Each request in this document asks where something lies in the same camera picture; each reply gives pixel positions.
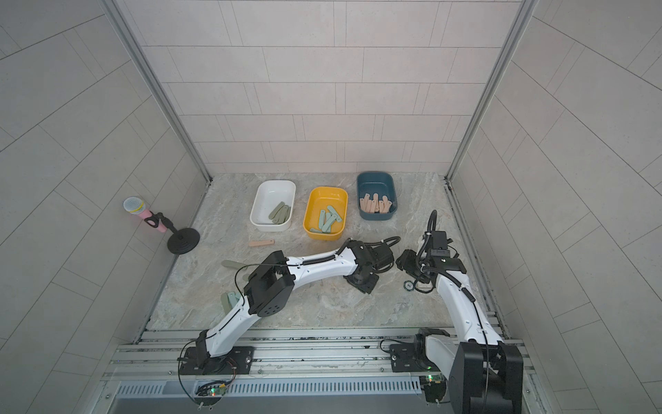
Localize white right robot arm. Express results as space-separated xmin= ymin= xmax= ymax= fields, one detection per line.
xmin=397 ymin=230 xmax=523 ymax=413

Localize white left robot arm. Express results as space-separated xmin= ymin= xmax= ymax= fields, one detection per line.
xmin=195 ymin=236 xmax=401 ymax=367

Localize dark teal storage box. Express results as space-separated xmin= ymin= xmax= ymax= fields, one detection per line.
xmin=357 ymin=171 xmax=398 ymax=221

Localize yellow storage box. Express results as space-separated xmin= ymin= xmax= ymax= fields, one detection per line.
xmin=303 ymin=186 xmax=348 ymax=241

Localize white storage box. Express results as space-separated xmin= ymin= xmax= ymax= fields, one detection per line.
xmin=250 ymin=179 xmax=297 ymax=232

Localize right circuit board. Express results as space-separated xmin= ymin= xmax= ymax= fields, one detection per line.
xmin=419 ymin=374 xmax=447 ymax=405

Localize circuit board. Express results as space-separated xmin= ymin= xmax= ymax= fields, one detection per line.
xmin=419 ymin=374 xmax=447 ymax=405
xmin=196 ymin=381 xmax=230 ymax=398

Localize left circuit board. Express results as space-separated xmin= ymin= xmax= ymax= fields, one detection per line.
xmin=196 ymin=381 xmax=230 ymax=398

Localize black microphone stand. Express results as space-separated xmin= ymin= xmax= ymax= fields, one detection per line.
xmin=143 ymin=212 xmax=201 ymax=255

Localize pink toy microphone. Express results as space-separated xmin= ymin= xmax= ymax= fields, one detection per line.
xmin=122 ymin=196 xmax=167 ymax=233

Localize aluminium rail frame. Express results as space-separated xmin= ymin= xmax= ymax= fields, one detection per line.
xmin=100 ymin=325 xmax=539 ymax=384

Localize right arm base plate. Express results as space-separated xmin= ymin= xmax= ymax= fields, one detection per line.
xmin=388 ymin=343 xmax=440 ymax=373

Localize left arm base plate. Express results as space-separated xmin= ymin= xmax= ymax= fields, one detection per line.
xmin=178 ymin=346 xmax=255 ymax=376

